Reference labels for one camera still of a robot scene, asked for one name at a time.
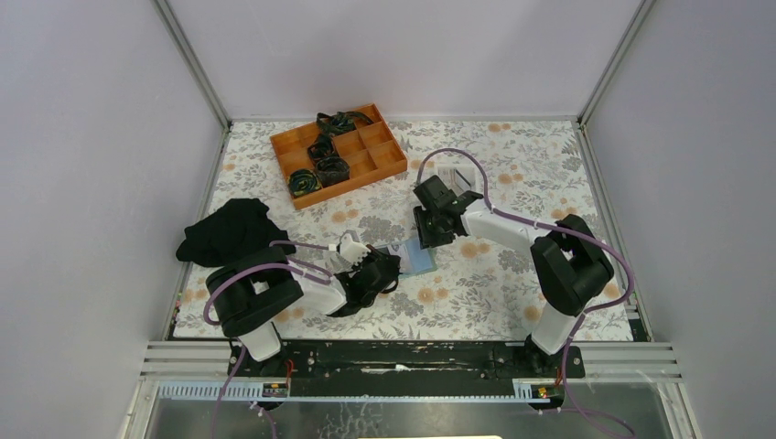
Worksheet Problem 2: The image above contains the green leather card holder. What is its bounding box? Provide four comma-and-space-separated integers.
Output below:
378, 237, 437, 278

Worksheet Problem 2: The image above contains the white credit card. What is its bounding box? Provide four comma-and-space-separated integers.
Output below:
393, 240, 427, 274

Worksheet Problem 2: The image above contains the white plastic card box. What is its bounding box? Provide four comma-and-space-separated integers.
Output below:
435, 164, 484, 196

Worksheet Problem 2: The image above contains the black cloth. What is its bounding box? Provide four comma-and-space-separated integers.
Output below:
175, 198, 289, 267

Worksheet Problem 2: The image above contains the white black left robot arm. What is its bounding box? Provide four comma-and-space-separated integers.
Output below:
202, 241, 401, 376

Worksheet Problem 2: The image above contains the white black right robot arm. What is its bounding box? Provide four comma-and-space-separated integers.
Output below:
414, 176, 614, 377

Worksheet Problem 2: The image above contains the stack of white cards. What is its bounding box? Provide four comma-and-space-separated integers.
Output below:
437, 168, 458, 190

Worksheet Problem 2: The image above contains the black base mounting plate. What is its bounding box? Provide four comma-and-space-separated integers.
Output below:
228, 340, 586, 398

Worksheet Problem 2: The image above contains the orange wooden compartment tray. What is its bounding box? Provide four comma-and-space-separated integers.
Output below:
270, 103, 407, 209

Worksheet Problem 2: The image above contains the dark patterned rolled tie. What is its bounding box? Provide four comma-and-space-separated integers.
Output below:
315, 156, 350, 187

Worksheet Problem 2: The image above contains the blue yellow rolled tie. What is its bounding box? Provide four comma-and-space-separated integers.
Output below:
286, 168, 323, 198

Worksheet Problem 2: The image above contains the dark rolled tie middle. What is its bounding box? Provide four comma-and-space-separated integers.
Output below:
307, 134, 339, 164

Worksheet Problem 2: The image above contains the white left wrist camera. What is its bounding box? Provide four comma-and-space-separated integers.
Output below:
337, 232, 372, 265

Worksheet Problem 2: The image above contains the aluminium frame rail front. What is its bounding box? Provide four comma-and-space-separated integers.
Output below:
141, 340, 682, 403

